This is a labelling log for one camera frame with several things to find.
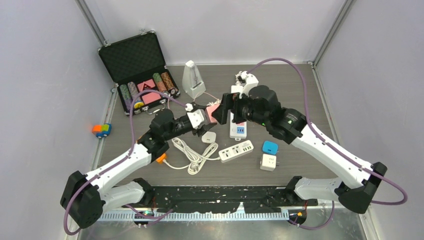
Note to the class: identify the orange blue toy car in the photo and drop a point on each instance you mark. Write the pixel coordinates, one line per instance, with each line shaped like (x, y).
(102, 130)

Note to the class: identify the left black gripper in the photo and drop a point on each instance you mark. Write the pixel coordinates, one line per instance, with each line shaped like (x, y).
(200, 131)

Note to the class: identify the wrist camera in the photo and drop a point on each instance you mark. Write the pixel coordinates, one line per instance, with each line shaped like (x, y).
(246, 81)
(196, 114)

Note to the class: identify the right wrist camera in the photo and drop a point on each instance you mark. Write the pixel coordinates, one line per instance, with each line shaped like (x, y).
(246, 81)

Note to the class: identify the black poker chip case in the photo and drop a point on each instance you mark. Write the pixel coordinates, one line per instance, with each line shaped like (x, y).
(138, 68)

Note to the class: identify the white metronome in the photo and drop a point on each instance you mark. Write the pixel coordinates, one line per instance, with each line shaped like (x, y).
(192, 81)

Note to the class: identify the orange power strip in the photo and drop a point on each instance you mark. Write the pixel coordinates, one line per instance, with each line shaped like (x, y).
(161, 159)

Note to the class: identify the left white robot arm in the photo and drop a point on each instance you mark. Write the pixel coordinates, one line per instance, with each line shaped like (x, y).
(86, 196)

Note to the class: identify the long white colourful power strip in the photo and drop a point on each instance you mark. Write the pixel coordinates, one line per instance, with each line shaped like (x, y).
(237, 131)

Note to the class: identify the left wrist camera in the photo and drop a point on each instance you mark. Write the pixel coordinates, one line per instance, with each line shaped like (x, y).
(196, 114)

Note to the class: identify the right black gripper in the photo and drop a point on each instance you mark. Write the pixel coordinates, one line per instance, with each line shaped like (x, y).
(229, 101)

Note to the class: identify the white cube socket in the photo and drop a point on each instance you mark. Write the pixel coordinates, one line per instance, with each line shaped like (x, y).
(268, 162)

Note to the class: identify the white grey power strip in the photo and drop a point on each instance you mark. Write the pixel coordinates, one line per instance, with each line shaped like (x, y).
(236, 151)

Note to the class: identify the blue charger adapter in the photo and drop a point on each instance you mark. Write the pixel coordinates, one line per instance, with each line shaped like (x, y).
(270, 148)

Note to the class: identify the white flat adapter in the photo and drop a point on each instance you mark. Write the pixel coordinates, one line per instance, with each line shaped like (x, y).
(209, 137)

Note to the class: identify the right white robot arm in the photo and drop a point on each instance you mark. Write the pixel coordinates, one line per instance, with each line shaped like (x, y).
(355, 184)

